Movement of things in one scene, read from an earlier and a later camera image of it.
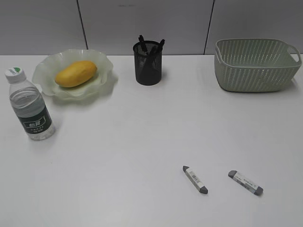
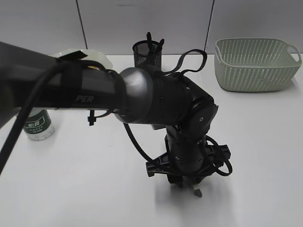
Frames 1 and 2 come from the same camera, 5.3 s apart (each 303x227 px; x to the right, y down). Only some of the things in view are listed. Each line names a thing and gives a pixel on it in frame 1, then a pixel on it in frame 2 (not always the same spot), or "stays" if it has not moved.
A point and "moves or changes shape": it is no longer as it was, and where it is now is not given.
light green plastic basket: x=255 y=65 stays
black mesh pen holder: x=148 y=62 stays
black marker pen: x=142 y=45 to x=148 y=36
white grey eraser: x=196 y=182 moves or changes shape
